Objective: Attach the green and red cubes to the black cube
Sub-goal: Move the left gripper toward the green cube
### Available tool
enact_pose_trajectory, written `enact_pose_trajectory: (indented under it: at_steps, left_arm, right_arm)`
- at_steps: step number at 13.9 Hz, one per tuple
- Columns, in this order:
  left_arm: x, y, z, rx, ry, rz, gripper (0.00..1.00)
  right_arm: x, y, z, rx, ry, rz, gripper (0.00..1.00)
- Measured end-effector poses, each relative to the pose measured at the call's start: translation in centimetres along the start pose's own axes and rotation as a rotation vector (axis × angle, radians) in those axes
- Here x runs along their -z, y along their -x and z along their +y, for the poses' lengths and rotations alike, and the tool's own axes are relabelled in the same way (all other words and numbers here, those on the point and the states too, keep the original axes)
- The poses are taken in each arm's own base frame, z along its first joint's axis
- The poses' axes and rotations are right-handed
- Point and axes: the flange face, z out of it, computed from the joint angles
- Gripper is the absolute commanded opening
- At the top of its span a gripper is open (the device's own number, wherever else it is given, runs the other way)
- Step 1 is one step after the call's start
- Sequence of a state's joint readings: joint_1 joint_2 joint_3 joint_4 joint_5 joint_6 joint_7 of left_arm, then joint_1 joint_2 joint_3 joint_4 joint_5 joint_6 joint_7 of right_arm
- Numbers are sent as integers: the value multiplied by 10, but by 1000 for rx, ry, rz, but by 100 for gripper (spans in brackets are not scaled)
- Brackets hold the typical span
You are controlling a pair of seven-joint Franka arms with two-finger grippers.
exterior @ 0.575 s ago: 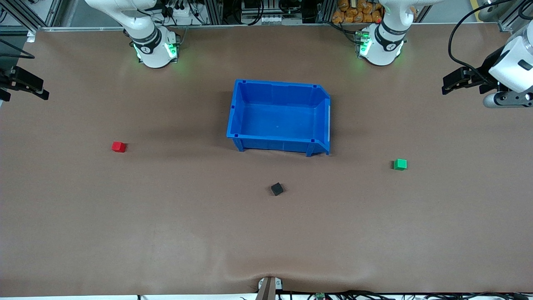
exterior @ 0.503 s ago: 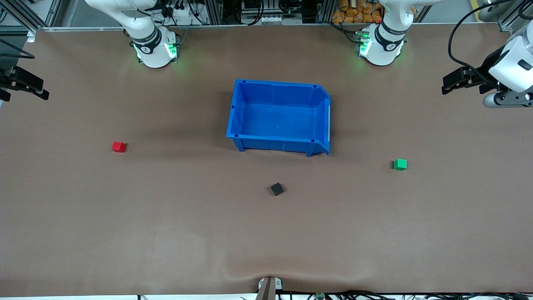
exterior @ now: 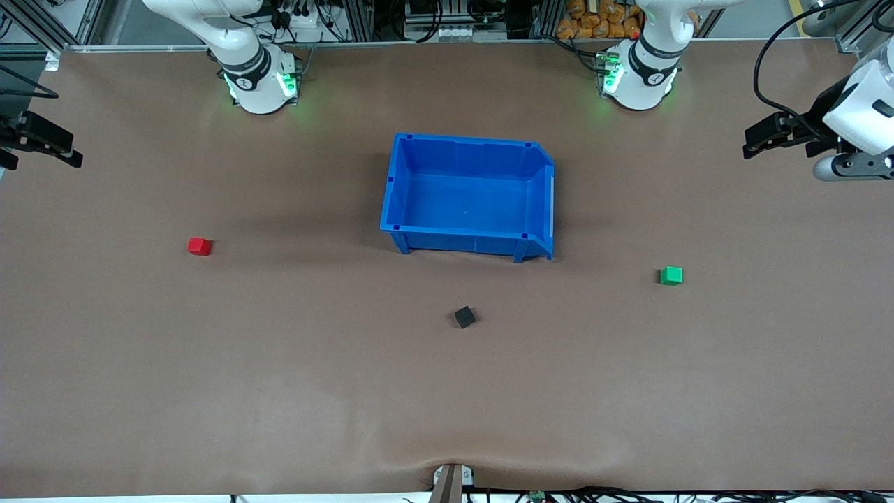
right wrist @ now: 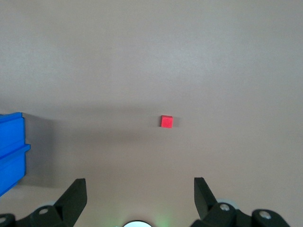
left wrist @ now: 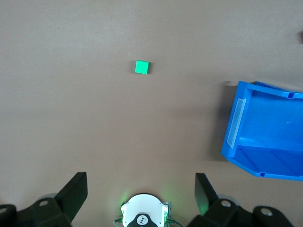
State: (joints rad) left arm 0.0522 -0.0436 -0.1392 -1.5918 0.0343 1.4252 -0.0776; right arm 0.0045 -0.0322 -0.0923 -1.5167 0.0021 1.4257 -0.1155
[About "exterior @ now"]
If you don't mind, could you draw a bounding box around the grey camera stand bracket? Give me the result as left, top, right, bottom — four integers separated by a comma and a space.
432, 463, 476, 503

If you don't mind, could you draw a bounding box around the blue plastic storage bin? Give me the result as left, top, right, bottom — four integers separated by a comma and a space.
380, 133, 556, 263

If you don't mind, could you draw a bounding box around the white power strip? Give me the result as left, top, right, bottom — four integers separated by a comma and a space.
276, 7, 323, 44

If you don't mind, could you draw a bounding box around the brown table mat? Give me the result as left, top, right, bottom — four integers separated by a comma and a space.
0, 38, 894, 498

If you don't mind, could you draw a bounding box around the white long socket bar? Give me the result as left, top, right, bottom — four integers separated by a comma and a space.
405, 24, 509, 41

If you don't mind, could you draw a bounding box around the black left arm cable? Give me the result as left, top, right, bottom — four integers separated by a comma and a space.
753, 0, 867, 140

